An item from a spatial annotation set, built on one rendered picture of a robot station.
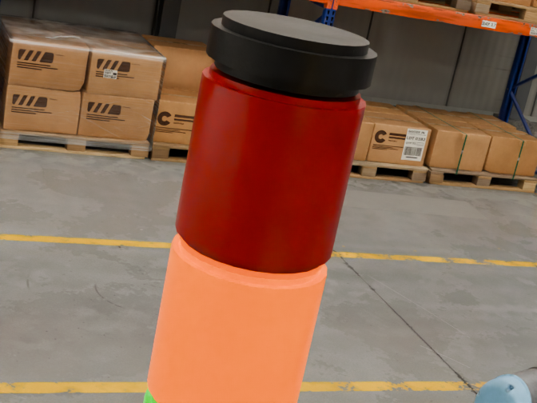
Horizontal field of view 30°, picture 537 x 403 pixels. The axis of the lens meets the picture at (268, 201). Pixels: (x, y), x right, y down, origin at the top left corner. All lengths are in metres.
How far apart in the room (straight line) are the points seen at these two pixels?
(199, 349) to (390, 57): 10.15
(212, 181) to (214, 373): 0.06
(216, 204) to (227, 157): 0.01
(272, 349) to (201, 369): 0.02
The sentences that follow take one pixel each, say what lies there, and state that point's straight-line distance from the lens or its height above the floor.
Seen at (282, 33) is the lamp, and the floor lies 2.34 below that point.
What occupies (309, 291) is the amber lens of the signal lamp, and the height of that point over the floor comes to 2.27.
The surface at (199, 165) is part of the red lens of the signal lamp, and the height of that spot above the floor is 2.30.
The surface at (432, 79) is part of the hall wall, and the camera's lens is 10.73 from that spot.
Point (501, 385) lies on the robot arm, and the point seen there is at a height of 1.60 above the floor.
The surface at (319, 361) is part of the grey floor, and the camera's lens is 5.47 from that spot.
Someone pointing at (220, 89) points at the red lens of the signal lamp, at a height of 2.32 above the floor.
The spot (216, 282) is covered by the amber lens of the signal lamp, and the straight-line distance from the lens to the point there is 0.30.
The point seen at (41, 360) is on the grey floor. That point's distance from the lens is 5.00.
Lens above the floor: 2.38
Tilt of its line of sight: 18 degrees down
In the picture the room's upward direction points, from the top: 12 degrees clockwise
